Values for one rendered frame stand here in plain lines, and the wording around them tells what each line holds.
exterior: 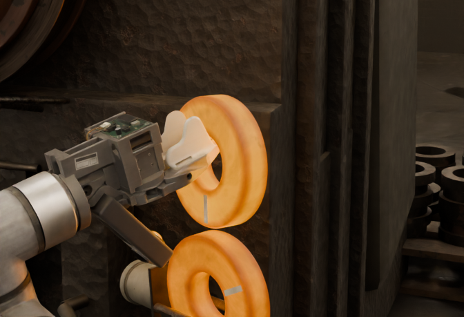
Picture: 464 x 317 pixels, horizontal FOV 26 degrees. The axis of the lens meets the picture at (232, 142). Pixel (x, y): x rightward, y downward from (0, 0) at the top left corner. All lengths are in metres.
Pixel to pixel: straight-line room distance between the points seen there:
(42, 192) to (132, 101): 0.47
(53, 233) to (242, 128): 0.24
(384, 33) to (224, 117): 1.09
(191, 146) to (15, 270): 0.24
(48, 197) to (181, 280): 0.26
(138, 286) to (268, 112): 0.30
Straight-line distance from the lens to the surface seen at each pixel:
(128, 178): 1.06
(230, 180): 1.12
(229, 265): 1.14
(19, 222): 1.01
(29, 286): 1.05
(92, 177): 1.06
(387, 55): 2.19
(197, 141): 1.12
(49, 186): 1.03
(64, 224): 1.03
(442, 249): 3.02
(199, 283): 1.22
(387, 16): 2.17
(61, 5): 1.38
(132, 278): 1.32
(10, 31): 1.41
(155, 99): 1.48
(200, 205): 1.17
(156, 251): 1.11
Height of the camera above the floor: 1.18
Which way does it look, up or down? 14 degrees down
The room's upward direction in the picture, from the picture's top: straight up
